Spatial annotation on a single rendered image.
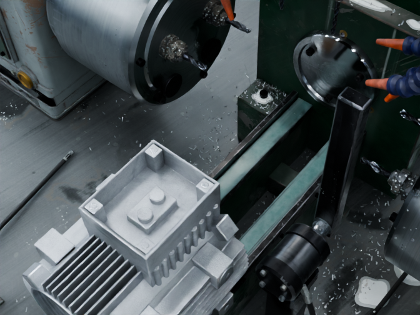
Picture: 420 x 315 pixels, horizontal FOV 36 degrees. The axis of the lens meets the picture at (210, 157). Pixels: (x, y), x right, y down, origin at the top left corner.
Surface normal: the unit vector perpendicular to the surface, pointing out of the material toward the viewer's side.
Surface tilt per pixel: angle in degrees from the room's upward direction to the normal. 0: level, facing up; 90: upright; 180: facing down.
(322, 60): 90
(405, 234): 73
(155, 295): 43
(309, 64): 90
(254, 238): 0
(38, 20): 90
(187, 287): 0
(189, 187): 0
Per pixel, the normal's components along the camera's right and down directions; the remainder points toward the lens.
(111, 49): -0.62, 0.43
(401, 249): -0.64, 0.61
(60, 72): 0.77, 0.50
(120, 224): -0.03, -0.60
